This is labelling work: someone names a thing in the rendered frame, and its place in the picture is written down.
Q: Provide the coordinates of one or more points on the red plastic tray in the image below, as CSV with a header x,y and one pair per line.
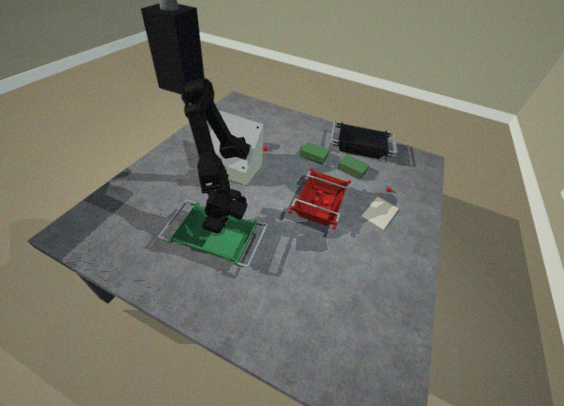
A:
x,y
333,194

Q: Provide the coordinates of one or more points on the cream flat square panel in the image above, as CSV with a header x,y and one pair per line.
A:
x,y
380,213

